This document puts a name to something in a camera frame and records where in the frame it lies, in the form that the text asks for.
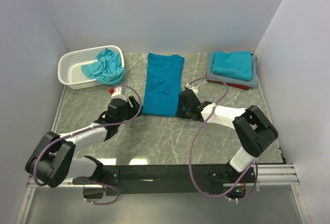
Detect teal blue t-shirt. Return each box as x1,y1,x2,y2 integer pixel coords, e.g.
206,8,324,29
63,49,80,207
142,53,185,117

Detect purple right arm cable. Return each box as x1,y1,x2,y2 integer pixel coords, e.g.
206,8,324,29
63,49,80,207
188,76,258,202

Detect white perforated plastic basket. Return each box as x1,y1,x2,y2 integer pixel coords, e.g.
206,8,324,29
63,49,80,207
58,45,124,90

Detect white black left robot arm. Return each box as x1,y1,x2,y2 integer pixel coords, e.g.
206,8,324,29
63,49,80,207
25,96,143,188

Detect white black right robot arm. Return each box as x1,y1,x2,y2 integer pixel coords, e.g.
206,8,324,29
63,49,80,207
176,89,278,182

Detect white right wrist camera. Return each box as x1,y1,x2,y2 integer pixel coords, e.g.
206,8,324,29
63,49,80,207
185,83,198,96

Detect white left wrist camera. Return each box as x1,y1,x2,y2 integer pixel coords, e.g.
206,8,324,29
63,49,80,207
109,86,127,101

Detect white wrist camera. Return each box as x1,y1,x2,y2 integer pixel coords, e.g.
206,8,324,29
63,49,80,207
109,86,127,101
185,83,198,96

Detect folded teal t-shirt top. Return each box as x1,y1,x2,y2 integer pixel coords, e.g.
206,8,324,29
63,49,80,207
210,51,253,81

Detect folded red t-shirt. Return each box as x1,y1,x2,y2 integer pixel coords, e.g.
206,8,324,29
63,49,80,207
205,72,257,90

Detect light turquoise crumpled t-shirt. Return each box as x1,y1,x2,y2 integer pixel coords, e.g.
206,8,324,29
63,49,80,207
81,49,124,85

